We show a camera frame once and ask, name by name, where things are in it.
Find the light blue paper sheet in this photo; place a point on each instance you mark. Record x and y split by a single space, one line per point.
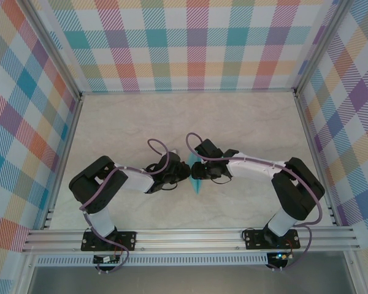
197 186

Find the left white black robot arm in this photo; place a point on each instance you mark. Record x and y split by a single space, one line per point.
138 182

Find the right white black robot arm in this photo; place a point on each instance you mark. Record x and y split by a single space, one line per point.
251 168

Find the steel sheet shelf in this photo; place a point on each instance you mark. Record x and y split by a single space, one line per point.
187 280

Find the small black controller board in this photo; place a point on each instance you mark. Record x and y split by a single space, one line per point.
105 259

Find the small controller board blue light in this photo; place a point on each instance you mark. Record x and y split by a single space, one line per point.
280 256

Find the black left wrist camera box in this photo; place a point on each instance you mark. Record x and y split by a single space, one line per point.
170 162

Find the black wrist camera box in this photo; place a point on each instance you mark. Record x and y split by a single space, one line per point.
208 148
170 162

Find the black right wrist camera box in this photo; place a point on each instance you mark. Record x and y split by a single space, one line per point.
208 148

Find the aluminium mounting rail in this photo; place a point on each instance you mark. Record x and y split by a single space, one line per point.
187 240

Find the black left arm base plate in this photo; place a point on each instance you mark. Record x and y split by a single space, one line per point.
128 240

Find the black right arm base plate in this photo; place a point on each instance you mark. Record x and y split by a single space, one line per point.
253 239

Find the aluminium rear floor rail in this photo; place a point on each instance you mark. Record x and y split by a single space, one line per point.
187 91

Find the aluminium side floor rail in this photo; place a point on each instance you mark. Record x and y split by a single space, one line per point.
63 162
316 159

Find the aluminium frame post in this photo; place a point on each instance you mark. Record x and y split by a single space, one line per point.
319 46
57 49

